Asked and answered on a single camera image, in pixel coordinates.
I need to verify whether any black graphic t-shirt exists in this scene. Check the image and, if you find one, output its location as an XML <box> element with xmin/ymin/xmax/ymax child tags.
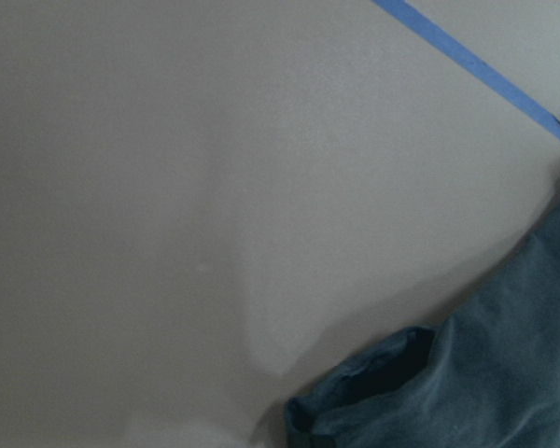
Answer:
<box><xmin>284</xmin><ymin>199</ymin><xmax>560</xmax><ymax>447</ymax></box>

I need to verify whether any brown paper table cover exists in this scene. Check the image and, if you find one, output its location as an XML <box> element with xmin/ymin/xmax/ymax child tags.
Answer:
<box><xmin>0</xmin><ymin>1</ymin><xmax>560</xmax><ymax>447</ymax></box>

